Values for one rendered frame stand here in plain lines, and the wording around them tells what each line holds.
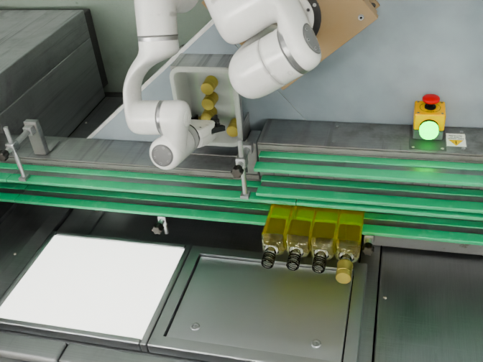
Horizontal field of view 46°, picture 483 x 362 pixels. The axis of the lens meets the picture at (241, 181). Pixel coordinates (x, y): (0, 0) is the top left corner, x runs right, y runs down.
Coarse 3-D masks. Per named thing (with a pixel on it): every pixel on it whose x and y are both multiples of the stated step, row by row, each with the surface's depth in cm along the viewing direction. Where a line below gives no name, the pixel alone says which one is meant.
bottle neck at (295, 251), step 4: (292, 248) 132; (296, 248) 131; (292, 252) 130; (296, 252) 130; (300, 252) 131; (288, 256) 130; (292, 256) 129; (296, 256) 129; (300, 256) 131; (288, 260) 129; (292, 260) 128; (296, 260) 128; (288, 264) 129; (292, 264) 130; (296, 264) 128; (288, 268) 129; (292, 268) 130; (296, 268) 129
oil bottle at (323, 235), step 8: (320, 208) 140; (328, 208) 140; (320, 216) 138; (328, 216) 137; (336, 216) 137; (320, 224) 135; (328, 224) 135; (336, 224) 135; (312, 232) 134; (320, 232) 133; (328, 232) 133; (336, 232) 135; (312, 240) 132; (320, 240) 131; (328, 240) 131; (312, 248) 131; (320, 248) 130; (328, 248) 130; (328, 256) 131
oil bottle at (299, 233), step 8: (296, 208) 141; (304, 208) 141; (312, 208) 140; (296, 216) 138; (304, 216) 138; (312, 216) 138; (296, 224) 136; (304, 224) 136; (312, 224) 136; (288, 232) 134; (296, 232) 134; (304, 232) 134; (288, 240) 132; (296, 240) 132; (304, 240) 132; (288, 248) 133; (304, 248) 132; (304, 256) 134
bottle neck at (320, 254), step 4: (316, 252) 130; (320, 252) 129; (324, 252) 130; (316, 256) 129; (320, 256) 128; (324, 256) 129; (316, 260) 128; (320, 260) 127; (324, 260) 128; (312, 264) 128; (316, 264) 127; (320, 264) 126; (324, 264) 127; (312, 268) 128; (316, 268) 129; (320, 268) 129; (324, 268) 127; (316, 272) 128; (320, 272) 128
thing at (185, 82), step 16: (176, 80) 144; (192, 80) 150; (224, 80) 148; (176, 96) 146; (192, 96) 153; (224, 96) 150; (192, 112) 156; (224, 112) 153; (240, 112) 145; (240, 128) 147; (208, 144) 152; (224, 144) 151
